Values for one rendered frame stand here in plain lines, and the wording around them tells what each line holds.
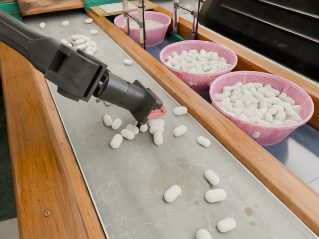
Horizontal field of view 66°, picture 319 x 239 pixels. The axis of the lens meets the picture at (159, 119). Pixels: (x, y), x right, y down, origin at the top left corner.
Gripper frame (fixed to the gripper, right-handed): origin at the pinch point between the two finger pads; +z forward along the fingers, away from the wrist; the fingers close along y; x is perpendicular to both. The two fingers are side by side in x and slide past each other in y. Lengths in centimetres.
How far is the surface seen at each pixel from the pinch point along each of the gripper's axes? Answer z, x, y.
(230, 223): -3.8, 3.4, -30.4
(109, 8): 13, -13, 85
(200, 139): 2.1, -1.4, -12.3
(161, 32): 25, -18, 53
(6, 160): 8, 95, 88
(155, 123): -2.7, 2.6, -2.7
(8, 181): 8, 96, 71
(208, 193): -3.8, 3.1, -24.4
